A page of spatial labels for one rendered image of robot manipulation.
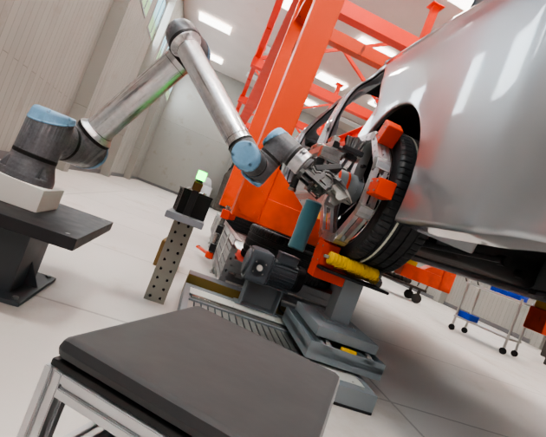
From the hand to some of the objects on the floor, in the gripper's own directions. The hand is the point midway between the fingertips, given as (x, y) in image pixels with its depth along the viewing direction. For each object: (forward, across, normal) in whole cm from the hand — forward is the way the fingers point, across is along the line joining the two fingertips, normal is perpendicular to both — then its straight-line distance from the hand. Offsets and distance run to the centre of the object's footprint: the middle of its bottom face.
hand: (349, 200), depth 140 cm
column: (-36, -93, -49) cm, 111 cm away
